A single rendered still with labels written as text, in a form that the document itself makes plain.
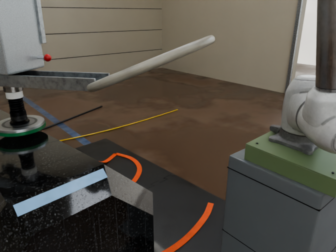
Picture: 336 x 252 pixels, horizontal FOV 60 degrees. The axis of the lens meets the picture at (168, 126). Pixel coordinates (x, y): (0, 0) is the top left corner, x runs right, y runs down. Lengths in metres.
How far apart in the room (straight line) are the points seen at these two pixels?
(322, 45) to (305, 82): 0.23
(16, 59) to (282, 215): 1.22
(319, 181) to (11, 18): 1.28
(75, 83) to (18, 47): 0.30
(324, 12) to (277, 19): 4.88
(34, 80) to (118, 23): 6.06
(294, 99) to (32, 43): 1.09
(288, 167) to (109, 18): 6.36
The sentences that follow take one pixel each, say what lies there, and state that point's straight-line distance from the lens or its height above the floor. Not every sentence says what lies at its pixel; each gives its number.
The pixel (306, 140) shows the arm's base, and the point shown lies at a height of 0.91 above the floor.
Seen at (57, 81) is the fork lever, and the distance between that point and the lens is 1.23.
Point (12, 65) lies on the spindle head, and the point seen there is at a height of 1.18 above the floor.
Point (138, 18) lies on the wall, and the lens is 7.58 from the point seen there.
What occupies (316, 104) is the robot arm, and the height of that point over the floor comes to 1.11.
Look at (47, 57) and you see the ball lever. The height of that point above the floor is 1.20.
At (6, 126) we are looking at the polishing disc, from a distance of 1.49.
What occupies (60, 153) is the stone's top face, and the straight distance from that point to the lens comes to 1.27.
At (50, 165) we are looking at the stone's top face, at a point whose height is 0.84.
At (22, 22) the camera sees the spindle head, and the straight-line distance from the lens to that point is 1.39.
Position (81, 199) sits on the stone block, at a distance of 1.06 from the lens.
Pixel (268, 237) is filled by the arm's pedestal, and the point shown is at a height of 0.51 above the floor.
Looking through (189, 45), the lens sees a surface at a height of 1.28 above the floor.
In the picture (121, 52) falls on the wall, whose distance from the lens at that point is 7.35.
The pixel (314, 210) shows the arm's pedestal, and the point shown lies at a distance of 1.17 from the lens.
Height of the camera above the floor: 1.37
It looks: 21 degrees down
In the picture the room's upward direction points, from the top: straight up
